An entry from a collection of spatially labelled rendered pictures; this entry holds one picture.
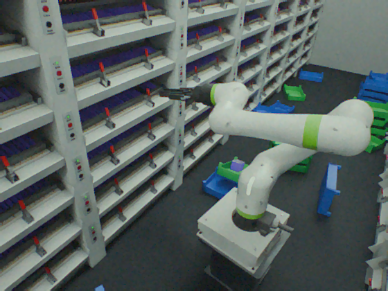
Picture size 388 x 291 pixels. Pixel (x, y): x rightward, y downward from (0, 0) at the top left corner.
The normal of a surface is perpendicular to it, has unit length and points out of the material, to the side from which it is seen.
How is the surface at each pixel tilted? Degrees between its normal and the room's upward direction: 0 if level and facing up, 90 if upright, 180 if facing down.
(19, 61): 107
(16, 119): 17
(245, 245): 2
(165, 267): 0
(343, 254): 0
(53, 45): 90
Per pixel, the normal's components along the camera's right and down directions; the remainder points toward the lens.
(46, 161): 0.29, -0.71
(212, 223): 0.02, -0.85
